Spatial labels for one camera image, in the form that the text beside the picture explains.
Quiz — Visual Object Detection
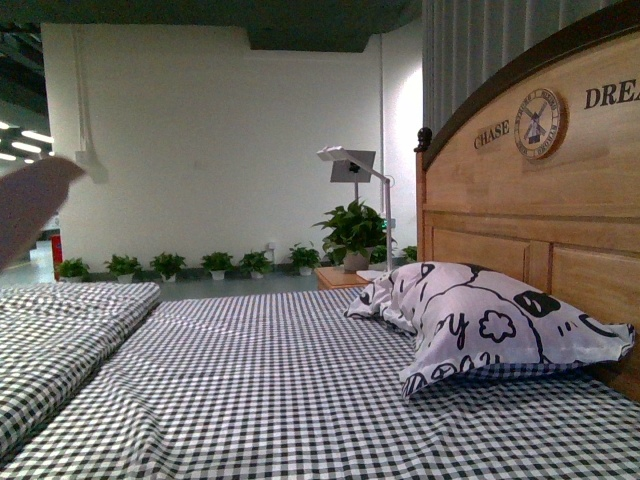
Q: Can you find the grey pleated curtain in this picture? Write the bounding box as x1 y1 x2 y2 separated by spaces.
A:
419 1 639 152

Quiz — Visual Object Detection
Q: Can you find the large potted green plant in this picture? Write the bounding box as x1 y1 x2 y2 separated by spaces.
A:
314 200 387 273

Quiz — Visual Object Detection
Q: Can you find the white desk lamp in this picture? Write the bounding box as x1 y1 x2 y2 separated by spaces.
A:
317 146 393 271

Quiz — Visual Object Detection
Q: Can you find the folded checkered quilt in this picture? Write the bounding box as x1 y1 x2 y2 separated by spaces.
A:
1 282 160 453

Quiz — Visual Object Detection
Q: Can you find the black white checkered bedsheet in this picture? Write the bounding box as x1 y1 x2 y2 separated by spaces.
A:
1 290 639 479

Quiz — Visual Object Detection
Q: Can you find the white cartoon print pillow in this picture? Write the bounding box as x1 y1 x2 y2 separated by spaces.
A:
345 262 635 397

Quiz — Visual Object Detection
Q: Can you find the wooden bed headboard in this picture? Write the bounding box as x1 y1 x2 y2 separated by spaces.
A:
414 2 640 401

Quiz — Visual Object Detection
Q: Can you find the small potted plant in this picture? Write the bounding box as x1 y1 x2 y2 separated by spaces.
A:
56 258 89 283
201 251 233 281
104 254 141 284
150 252 186 283
238 250 273 279
289 243 321 276

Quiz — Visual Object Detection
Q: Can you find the far wooden nightstand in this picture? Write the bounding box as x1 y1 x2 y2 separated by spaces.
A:
314 266 369 290

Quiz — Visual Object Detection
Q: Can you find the tablet on stand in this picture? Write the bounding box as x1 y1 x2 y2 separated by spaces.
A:
330 150 376 183

